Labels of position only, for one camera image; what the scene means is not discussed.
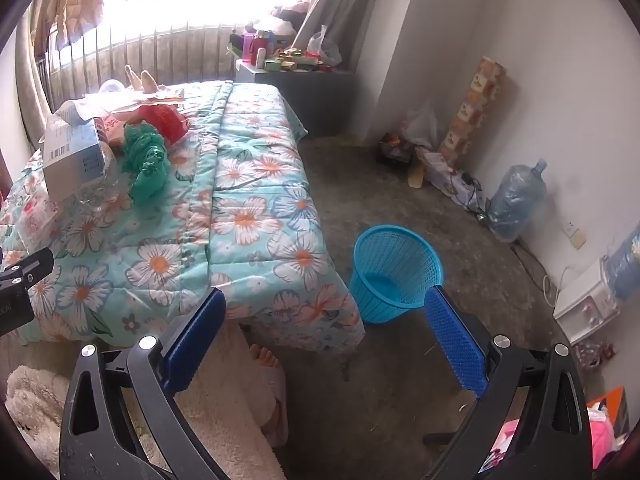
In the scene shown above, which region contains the dark small box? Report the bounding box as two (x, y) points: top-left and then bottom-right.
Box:
(379, 132), (416, 164)

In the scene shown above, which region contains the clear plastic bottle blue label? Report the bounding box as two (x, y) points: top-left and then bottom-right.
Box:
(75, 141), (124, 221)

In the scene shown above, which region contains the pile of small boxes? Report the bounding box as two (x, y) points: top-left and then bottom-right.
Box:
(264, 46), (337, 74)

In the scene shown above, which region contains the person's fluffy white robe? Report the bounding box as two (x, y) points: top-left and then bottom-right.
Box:
(5, 332), (290, 480)

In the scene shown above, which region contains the metal window railing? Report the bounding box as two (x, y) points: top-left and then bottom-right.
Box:
(35, 22), (301, 111)

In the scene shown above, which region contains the red plastic wrapper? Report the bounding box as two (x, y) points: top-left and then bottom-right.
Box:
(136, 104), (191, 144)

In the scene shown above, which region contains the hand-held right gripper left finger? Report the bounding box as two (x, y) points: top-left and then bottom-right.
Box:
(59, 287), (231, 480)

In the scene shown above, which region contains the large blue water jug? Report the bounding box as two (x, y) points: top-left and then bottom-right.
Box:
(487, 158), (549, 244)

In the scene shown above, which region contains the blue wrapped bundle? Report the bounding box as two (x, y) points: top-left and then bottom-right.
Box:
(602, 224), (640, 302)

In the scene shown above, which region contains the person's foot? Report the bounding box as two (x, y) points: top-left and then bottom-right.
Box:
(247, 343), (281, 377)

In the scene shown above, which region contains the white cable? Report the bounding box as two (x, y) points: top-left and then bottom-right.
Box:
(542, 262), (576, 308)

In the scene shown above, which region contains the white blue carton box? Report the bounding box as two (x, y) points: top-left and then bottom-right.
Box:
(42, 100), (107, 202)

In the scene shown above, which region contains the blue plastic wastebasket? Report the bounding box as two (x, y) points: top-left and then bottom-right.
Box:
(350, 225), (445, 324)

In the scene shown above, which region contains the pink plush bundle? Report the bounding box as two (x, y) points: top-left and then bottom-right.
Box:
(584, 386), (632, 480)

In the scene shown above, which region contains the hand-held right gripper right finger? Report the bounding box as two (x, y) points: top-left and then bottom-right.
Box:
(422, 285), (593, 480)

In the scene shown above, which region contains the clear plastic bag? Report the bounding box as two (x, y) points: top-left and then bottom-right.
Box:
(399, 104), (442, 149)

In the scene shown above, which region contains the dark nightstand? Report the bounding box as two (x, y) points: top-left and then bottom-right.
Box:
(234, 57), (357, 137)

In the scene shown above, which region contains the beige curtain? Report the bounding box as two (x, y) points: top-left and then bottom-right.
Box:
(14, 10), (57, 147)

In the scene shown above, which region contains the floral teal blanket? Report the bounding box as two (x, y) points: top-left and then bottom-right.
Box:
(0, 80), (366, 361)

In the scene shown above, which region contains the white patterned bag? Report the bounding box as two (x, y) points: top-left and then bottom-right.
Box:
(419, 149), (482, 207)

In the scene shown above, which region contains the beige plush toy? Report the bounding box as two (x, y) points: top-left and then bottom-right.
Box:
(124, 64), (184, 101)

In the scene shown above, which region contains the grey curtain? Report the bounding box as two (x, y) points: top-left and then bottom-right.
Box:
(294, 0), (382, 69)

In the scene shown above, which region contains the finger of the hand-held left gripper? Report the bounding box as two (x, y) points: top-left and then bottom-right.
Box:
(0, 247), (55, 293)

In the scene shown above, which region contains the white paper sheet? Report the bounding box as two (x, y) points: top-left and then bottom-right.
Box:
(82, 91), (186, 114)

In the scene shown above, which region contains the wall power outlet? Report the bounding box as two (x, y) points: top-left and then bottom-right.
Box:
(562, 220), (587, 250)

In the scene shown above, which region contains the green plastic bag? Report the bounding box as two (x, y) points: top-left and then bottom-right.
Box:
(122, 122), (172, 206)

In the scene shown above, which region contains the beige quilted jacket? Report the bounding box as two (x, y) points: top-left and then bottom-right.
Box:
(50, 0), (104, 52)

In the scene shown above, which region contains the beige flat paddle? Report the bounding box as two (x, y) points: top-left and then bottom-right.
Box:
(407, 159), (427, 190)

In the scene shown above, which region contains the white plastic bag red print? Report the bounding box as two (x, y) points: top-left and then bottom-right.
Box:
(305, 25), (344, 67)

